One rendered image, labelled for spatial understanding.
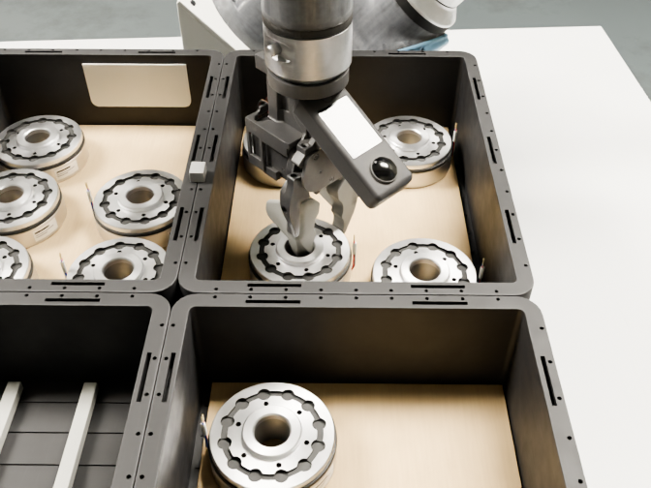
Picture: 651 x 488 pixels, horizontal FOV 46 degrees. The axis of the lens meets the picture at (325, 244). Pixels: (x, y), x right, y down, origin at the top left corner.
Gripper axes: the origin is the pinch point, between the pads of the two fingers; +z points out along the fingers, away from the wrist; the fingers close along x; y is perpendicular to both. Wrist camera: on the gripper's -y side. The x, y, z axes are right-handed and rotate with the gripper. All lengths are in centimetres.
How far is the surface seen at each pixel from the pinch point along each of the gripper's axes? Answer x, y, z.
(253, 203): -0.2, 12.0, 2.0
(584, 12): -226, 89, 85
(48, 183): 16.0, 27.3, -1.2
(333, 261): 1.8, -3.0, -0.8
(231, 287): 15.1, -4.3, -8.0
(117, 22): -90, 208, 85
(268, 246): 5.2, 2.8, -1.2
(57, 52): 5.8, 40.2, -8.0
